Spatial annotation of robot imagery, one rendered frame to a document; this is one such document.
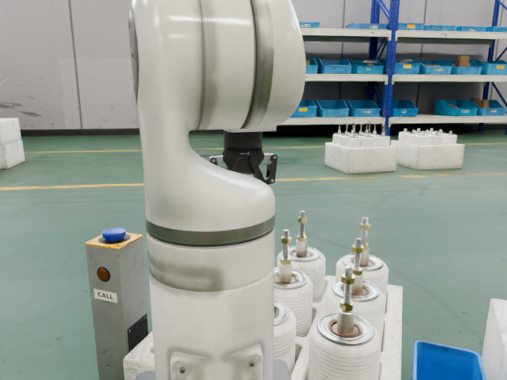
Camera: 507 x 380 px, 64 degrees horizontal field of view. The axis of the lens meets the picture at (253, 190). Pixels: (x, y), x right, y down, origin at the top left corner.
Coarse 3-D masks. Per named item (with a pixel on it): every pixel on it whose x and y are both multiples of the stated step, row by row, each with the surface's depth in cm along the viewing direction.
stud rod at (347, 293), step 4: (348, 268) 52; (352, 268) 53; (348, 272) 53; (348, 276) 53; (344, 284) 53; (348, 284) 53; (344, 288) 54; (348, 288) 53; (344, 292) 54; (348, 292) 53; (344, 296) 54; (348, 296) 53; (344, 300) 54; (348, 300) 54
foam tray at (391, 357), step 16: (400, 288) 82; (320, 304) 76; (400, 304) 76; (384, 320) 70; (400, 320) 70; (384, 336) 66; (400, 336) 66; (144, 352) 61; (304, 352) 61; (384, 352) 61; (400, 352) 62; (128, 368) 60; (144, 368) 59; (304, 368) 58; (384, 368) 58; (400, 368) 59
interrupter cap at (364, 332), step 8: (336, 312) 58; (320, 320) 56; (328, 320) 56; (336, 320) 57; (360, 320) 57; (320, 328) 55; (328, 328) 55; (336, 328) 55; (360, 328) 55; (368, 328) 55; (328, 336) 53; (336, 336) 53; (344, 336) 53; (352, 336) 53; (360, 336) 53; (368, 336) 53; (344, 344) 51; (352, 344) 51; (360, 344) 51
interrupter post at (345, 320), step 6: (342, 312) 54; (348, 312) 54; (354, 312) 54; (342, 318) 54; (348, 318) 53; (354, 318) 54; (342, 324) 54; (348, 324) 54; (342, 330) 54; (348, 330) 54
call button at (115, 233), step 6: (108, 228) 72; (114, 228) 71; (120, 228) 71; (102, 234) 70; (108, 234) 69; (114, 234) 69; (120, 234) 70; (108, 240) 70; (114, 240) 70; (120, 240) 70
